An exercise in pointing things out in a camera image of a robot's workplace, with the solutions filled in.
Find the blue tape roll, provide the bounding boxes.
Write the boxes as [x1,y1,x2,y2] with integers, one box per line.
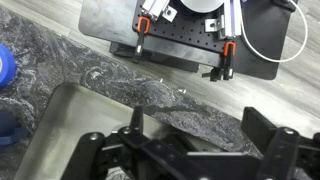
[0,44,16,88]

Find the orange black clamp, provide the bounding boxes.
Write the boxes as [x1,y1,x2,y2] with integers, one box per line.
[133,16,150,63]
[202,41,236,82]

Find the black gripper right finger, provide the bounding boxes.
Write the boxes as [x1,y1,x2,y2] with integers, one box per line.
[241,107,320,180]

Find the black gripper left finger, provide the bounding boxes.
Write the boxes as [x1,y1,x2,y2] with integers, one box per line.
[61,106,187,180]

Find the black perforated mounting board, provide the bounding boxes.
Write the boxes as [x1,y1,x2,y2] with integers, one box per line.
[132,0,242,54]

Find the left orange black clamp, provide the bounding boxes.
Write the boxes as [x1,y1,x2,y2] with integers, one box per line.
[133,16,150,63]

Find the white cable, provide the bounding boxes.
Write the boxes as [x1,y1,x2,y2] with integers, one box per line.
[239,0,309,64]

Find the right orange black clamp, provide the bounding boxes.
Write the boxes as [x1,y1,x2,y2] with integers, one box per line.
[202,41,236,82]

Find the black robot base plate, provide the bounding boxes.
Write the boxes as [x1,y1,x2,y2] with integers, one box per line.
[78,0,290,80]

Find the stainless steel sink basin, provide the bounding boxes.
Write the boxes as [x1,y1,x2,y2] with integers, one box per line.
[13,82,264,180]

